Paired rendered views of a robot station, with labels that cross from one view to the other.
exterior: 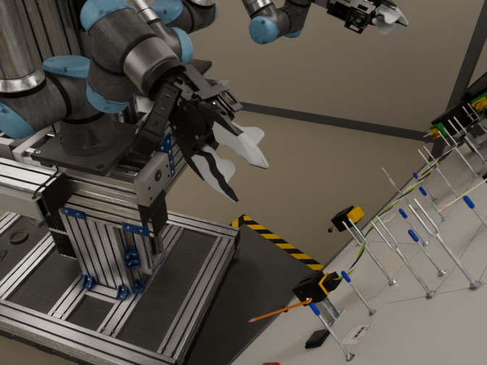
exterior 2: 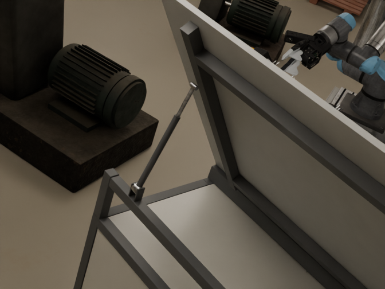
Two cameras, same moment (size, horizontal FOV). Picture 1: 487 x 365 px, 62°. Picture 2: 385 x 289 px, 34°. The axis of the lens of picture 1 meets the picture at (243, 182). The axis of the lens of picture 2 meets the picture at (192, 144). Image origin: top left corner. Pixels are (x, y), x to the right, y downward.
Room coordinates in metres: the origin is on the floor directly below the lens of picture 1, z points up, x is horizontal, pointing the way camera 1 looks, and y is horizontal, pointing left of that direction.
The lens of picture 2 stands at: (0.07, -2.11, 2.31)
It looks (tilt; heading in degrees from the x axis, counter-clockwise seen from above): 32 degrees down; 86
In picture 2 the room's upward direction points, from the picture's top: 19 degrees clockwise
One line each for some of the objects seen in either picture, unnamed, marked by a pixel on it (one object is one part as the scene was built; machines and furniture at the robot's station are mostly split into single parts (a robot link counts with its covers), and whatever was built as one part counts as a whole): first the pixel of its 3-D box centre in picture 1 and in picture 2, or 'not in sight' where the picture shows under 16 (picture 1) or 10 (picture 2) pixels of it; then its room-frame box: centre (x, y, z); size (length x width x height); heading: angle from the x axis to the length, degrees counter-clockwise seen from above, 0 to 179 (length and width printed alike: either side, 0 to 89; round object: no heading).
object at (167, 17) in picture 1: (168, 21); not in sight; (1.42, 0.26, 1.33); 0.13 x 0.12 x 0.14; 143
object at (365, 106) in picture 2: (86, 124); (370, 101); (0.94, 0.42, 1.21); 0.15 x 0.15 x 0.10
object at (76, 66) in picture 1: (72, 85); (380, 78); (0.94, 0.42, 1.33); 0.13 x 0.12 x 0.14; 146
